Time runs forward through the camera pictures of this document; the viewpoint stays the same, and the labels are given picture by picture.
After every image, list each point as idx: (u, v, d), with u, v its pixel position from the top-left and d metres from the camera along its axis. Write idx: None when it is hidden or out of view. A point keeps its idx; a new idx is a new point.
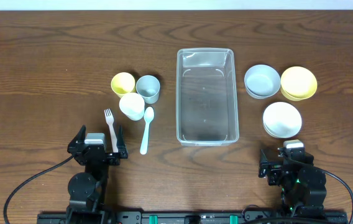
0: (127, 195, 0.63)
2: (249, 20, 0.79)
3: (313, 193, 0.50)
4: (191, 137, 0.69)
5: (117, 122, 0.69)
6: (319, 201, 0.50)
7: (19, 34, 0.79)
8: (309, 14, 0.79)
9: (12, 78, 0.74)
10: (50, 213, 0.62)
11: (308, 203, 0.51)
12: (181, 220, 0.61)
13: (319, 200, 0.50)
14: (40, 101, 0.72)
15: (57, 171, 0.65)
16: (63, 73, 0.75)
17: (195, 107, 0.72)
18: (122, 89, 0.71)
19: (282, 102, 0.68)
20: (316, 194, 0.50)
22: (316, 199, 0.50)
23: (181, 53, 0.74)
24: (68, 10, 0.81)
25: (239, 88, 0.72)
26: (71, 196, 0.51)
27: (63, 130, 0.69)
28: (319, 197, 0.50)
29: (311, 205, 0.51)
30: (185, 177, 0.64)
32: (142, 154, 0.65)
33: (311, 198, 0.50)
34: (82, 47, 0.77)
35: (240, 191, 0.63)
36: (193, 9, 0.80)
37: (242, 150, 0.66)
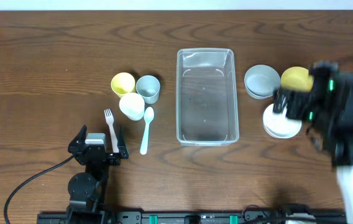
0: (127, 195, 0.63)
2: (249, 21, 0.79)
3: None
4: (191, 137, 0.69)
5: (117, 122, 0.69)
6: None
7: (19, 34, 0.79)
8: (309, 14, 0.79)
9: (12, 78, 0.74)
10: (50, 212, 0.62)
11: (350, 106, 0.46)
12: (181, 220, 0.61)
13: None
14: (40, 100, 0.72)
15: (57, 171, 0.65)
16: (63, 73, 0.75)
17: (195, 107, 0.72)
18: (122, 89, 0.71)
19: None
20: None
22: None
23: (181, 53, 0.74)
24: (68, 10, 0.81)
25: (239, 88, 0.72)
26: (71, 196, 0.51)
27: (63, 130, 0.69)
28: None
29: None
30: (184, 177, 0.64)
32: (142, 154, 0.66)
33: (352, 94, 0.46)
34: (82, 47, 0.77)
35: (240, 191, 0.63)
36: (193, 9, 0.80)
37: (242, 150, 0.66)
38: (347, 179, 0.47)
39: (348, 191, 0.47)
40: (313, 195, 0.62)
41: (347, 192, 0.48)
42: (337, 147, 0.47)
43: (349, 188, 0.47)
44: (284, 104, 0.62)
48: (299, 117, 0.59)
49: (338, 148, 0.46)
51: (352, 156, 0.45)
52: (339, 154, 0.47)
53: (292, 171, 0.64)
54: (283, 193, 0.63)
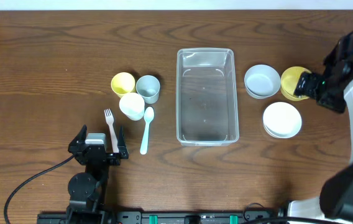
0: (127, 195, 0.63)
2: (249, 21, 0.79)
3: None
4: (191, 137, 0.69)
5: (117, 122, 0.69)
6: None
7: (19, 34, 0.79)
8: (309, 14, 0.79)
9: (12, 78, 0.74)
10: (50, 213, 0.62)
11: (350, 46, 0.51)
12: (181, 220, 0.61)
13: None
14: (40, 100, 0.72)
15: (57, 171, 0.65)
16: (63, 73, 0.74)
17: (195, 107, 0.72)
18: (122, 89, 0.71)
19: (283, 102, 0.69)
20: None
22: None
23: (181, 53, 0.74)
24: (68, 10, 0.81)
25: (239, 88, 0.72)
26: (71, 196, 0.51)
27: (63, 130, 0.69)
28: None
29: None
30: (184, 177, 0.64)
32: (142, 154, 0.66)
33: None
34: (82, 47, 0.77)
35: (240, 191, 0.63)
36: (193, 8, 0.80)
37: (242, 150, 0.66)
38: None
39: None
40: (313, 195, 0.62)
41: None
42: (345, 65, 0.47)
43: None
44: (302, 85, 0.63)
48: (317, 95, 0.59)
49: (347, 64, 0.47)
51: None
52: (345, 74, 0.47)
53: (292, 171, 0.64)
54: (283, 193, 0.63)
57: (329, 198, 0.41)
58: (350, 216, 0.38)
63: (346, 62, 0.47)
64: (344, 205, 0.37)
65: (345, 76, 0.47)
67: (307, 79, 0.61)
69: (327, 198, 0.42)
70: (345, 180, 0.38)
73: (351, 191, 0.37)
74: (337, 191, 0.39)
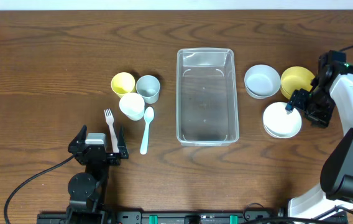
0: (127, 195, 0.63)
2: (249, 21, 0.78)
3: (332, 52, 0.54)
4: (191, 137, 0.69)
5: (117, 122, 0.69)
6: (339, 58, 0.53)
7: (19, 34, 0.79)
8: (309, 14, 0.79)
9: (12, 78, 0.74)
10: (50, 212, 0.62)
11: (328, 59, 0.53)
12: (181, 220, 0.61)
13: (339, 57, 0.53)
14: (40, 100, 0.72)
15: (57, 171, 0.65)
16: (63, 73, 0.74)
17: (195, 107, 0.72)
18: (122, 89, 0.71)
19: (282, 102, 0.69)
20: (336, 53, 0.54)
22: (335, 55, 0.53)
23: (181, 53, 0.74)
24: (68, 10, 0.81)
25: (239, 88, 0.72)
26: (71, 196, 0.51)
27: (63, 130, 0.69)
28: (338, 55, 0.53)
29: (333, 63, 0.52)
30: (184, 177, 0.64)
32: (142, 154, 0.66)
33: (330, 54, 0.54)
34: (81, 47, 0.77)
35: (240, 191, 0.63)
36: (193, 8, 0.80)
37: (242, 150, 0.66)
38: (340, 83, 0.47)
39: (339, 87, 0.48)
40: None
41: (338, 89, 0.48)
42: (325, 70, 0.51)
43: (342, 87, 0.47)
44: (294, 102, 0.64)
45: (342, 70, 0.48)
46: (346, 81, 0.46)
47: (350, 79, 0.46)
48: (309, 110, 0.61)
49: (329, 68, 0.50)
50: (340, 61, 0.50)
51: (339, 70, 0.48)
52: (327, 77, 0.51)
53: (292, 171, 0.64)
54: (283, 193, 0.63)
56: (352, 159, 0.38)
57: (325, 175, 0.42)
58: (350, 189, 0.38)
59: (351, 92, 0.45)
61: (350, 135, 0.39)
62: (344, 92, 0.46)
63: (327, 65, 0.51)
64: (344, 175, 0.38)
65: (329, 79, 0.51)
67: (297, 97, 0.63)
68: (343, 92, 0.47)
69: (324, 175, 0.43)
70: (341, 150, 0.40)
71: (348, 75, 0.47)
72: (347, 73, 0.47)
73: (348, 158, 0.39)
74: (334, 163, 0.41)
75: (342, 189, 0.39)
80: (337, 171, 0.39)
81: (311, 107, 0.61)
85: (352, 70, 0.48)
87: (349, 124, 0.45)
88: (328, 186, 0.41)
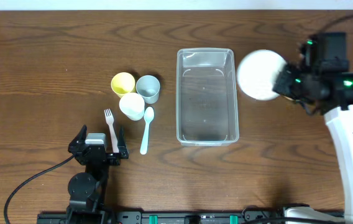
0: (127, 195, 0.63)
2: (249, 21, 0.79)
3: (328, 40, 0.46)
4: (191, 137, 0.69)
5: (117, 122, 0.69)
6: (337, 49, 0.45)
7: (19, 34, 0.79)
8: (309, 14, 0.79)
9: (12, 78, 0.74)
10: (50, 213, 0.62)
11: (324, 54, 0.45)
12: (181, 220, 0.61)
13: (336, 49, 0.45)
14: (39, 100, 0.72)
15: (57, 171, 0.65)
16: (63, 73, 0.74)
17: (195, 107, 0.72)
18: (122, 89, 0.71)
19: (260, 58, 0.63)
20: (332, 42, 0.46)
22: (332, 47, 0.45)
23: (181, 53, 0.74)
24: (68, 10, 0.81)
25: (239, 88, 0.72)
26: (71, 196, 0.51)
27: (63, 130, 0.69)
28: (336, 43, 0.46)
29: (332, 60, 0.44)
30: (184, 177, 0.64)
32: (142, 154, 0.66)
33: (328, 44, 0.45)
34: (81, 47, 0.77)
35: (240, 191, 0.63)
36: (193, 8, 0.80)
37: (242, 150, 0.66)
38: (338, 124, 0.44)
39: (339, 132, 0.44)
40: (312, 195, 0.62)
41: (338, 134, 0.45)
42: (324, 86, 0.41)
43: (339, 126, 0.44)
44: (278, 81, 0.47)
45: (343, 96, 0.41)
46: (347, 132, 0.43)
47: None
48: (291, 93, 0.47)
49: (324, 86, 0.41)
50: (342, 78, 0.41)
51: (339, 98, 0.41)
52: (324, 96, 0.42)
53: (293, 171, 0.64)
54: (283, 194, 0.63)
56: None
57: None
58: None
59: (348, 136, 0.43)
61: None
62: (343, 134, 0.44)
63: (325, 81, 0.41)
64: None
65: (324, 98, 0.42)
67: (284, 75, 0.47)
68: (343, 142, 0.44)
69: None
70: None
71: (349, 117, 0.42)
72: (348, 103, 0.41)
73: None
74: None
75: None
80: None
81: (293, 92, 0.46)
85: None
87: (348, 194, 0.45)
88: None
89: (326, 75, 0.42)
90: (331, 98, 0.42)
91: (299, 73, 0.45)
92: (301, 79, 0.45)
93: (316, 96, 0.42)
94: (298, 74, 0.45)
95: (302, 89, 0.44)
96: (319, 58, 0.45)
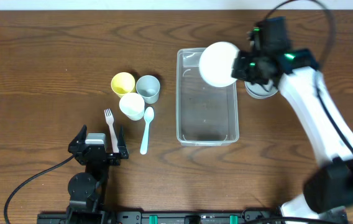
0: (127, 195, 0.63)
2: (249, 21, 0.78)
3: (271, 26, 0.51)
4: (191, 137, 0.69)
5: (117, 122, 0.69)
6: (277, 32, 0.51)
7: (19, 34, 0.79)
8: (310, 14, 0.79)
9: (11, 78, 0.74)
10: (50, 213, 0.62)
11: (268, 38, 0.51)
12: (181, 220, 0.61)
13: (277, 32, 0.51)
14: (39, 100, 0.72)
15: (57, 171, 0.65)
16: (63, 73, 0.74)
17: (195, 107, 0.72)
18: (122, 89, 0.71)
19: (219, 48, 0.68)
20: (271, 27, 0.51)
22: (273, 30, 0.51)
23: (181, 53, 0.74)
24: (68, 10, 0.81)
25: (239, 88, 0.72)
26: (71, 196, 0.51)
27: (63, 130, 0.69)
28: (275, 27, 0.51)
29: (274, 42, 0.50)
30: (184, 177, 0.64)
32: (142, 154, 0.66)
33: (269, 29, 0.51)
34: (81, 47, 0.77)
35: (240, 191, 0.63)
36: (193, 8, 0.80)
37: (242, 150, 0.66)
38: (288, 85, 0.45)
39: (289, 94, 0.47)
40: None
41: (293, 98, 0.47)
42: (269, 63, 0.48)
43: (295, 89, 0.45)
44: (236, 69, 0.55)
45: (291, 66, 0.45)
46: (299, 89, 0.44)
47: (302, 86, 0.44)
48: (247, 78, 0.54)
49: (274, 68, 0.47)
50: (282, 53, 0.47)
51: (284, 68, 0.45)
52: (270, 74, 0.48)
53: (293, 171, 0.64)
54: (283, 194, 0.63)
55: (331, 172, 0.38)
56: (337, 191, 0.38)
57: (312, 198, 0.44)
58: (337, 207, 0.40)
59: (306, 98, 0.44)
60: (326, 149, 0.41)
61: (327, 168, 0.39)
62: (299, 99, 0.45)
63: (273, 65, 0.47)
64: (330, 203, 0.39)
65: (271, 75, 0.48)
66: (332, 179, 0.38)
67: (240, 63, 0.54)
68: (300, 102, 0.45)
69: (309, 195, 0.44)
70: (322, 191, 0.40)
71: (299, 81, 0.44)
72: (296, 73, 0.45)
73: (333, 191, 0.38)
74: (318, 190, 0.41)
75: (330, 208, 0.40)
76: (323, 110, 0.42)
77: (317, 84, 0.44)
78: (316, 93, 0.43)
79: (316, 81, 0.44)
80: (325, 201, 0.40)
81: (250, 76, 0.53)
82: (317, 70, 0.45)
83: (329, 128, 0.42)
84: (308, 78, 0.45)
85: (297, 63, 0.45)
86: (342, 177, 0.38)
87: (319, 146, 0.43)
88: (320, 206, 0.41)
89: (272, 53, 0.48)
90: (278, 74, 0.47)
91: (252, 57, 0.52)
92: (255, 62, 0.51)
93: (265, 73, 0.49)
94: (251, 59, 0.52)
95: (255, 70, 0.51)
96: (268, 40, 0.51)
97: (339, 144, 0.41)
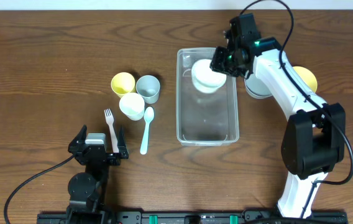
0: (127, 195, 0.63)
2: None
3: (242, 17, 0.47)
4: (191, 137, 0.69)
5: (117, 122, 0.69)
6: (251, 23, 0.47)
7: (18, 34, 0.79)
8: (309, 14, 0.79)
9: (11, 78, 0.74)
10: (51, 212, 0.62)
11: (243, 28, 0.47)
12: (181, 220, 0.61)
13: (250, 22, 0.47)
14: (39, 100, 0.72)
15: (57, 171, 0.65)
16: (62, 73, 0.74)
17: (195, 107, 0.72)
18: (122, 89, 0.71)
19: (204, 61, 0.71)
20: (244, 17, 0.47)
22: (246, 22, 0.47)
23: (181, 53, 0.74)
24: (68, 10, 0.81)
25: (239, 88, 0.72)
26: (71, 196, 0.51)
27: (63, 130, 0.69)
28: (247, 18, 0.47)
29: (247, 33, 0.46)
30: (184, 177, 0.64)
32: (142, 154, 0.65)
33: (241, 21, 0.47)
34: (81, 47, 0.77)
35: (240, 191, 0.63)
36: (193, 8, 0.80)
37: (242, 150, 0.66)
38: (261, 66, 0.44)
39: (258, 69, 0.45)
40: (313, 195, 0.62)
41: (263, 75, 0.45)
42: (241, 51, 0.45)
43: (263, 69, 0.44)
44: (217, 65, 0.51)
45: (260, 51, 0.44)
46: (266, 66, 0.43)
47: (267, 63, 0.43)
48: (231, 70, 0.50)
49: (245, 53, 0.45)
50: (252, 41, 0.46)
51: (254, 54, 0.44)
52: (243, 60, 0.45)
53: None
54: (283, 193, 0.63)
55: (297, 123, 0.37)
56: (305, 143, 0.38)
57: (288, 162, 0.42)
58: (312, 162, 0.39)
59: (273, 73, 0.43)
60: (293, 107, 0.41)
61: (294, 122, 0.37)
62: (269, 76, 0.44)
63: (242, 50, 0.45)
64: (304, 158, 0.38)
65: (245, 61, 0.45)
66: (299, 131, 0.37)
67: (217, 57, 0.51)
68: (268, 76, 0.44)
69: (286, 159, 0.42)
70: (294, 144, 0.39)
71: (266, 59, 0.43)
72: (262, 54, 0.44)
73: (302, 144, 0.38)
74: (291, 149, 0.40)
75: (306, 165, 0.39)
76: (288, 78, 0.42)
77: (280, 56, 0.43)
78: (280, 65, 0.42)
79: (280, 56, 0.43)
80: (300, 158, 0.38)
81: (229, 69, 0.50)
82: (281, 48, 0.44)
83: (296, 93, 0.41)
84: (271, 54, 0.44)
85: (265, 46, 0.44)
86: (308, 128, 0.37)
87: (286, 106, 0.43)
88: (296, 168, 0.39)
89: (244, 42, 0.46)
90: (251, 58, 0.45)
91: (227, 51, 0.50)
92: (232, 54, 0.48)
93: (240, 62, 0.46)
94: (229, 53, 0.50)
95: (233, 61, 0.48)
96: (239, 34, 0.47)
97: (302, 103, 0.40)
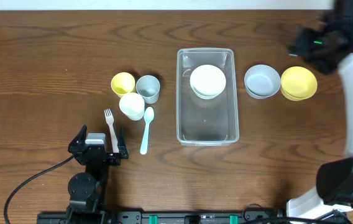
0: (127, 195, 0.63)
2: (249, 20, 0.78)
3: None
4: (191, 137, 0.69)
5: (117, 122, 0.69)
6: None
7: (19, 34, 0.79)
8: (309, 14, 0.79)
9: (11, 78, 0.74)
10: (50, 212, 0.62)
11: (344, 11, 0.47)
12: (181, 220, 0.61)
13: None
14: (39, 100, 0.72)
15: (57, 171, 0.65)
16: (63, 73, 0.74)
17: (195, 107, 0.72)
18: (122, 89, 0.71)
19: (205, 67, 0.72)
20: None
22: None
23: (181, 53, 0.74)
24: (68, 10, 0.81)
25: (239, 88, 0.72)
26: (71, 196, 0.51)
27: (63, 130, 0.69)
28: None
29: (347, 16, 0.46)
30: (184, 177, 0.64)
32: (142, 154, 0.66)
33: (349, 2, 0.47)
34: (81, 47, 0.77)
35: (240, 191, 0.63)
36: (193, 8, 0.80)
37: (242, 150, 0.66)
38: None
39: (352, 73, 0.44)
40: None
41: (350, 84, 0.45)
42: (339, 37, 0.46)
43: None
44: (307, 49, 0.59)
45: None
46: None
47: None
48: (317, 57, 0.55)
49: (343, 37, 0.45)
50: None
51: None
52: (343, 45, 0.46)
53: (293, 171, 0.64)
54: (283, 193, 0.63)
55: None
56: (349, 186, 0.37)
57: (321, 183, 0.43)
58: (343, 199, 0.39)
59: None
60: None
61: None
62: None
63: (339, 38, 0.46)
64: (337, 195, 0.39)
65: (343, 48, 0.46)
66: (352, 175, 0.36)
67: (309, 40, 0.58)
68: None
69: (321, 182, 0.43)
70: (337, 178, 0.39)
71: None
72: None
73: (345, 185, 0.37)
74: (332, 179, 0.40)
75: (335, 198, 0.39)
76: None
77: None
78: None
79: None
80: (335, 190, 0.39)
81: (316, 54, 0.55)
82: None
83: None
84: None
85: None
86: None
87: None
88: (328, 194, 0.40)
89: (347, 27, 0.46)
90: (347, 48, 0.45)
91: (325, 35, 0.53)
92: (321, 40, 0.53)
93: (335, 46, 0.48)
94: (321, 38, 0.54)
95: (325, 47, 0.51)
96: (342, 15, 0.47)
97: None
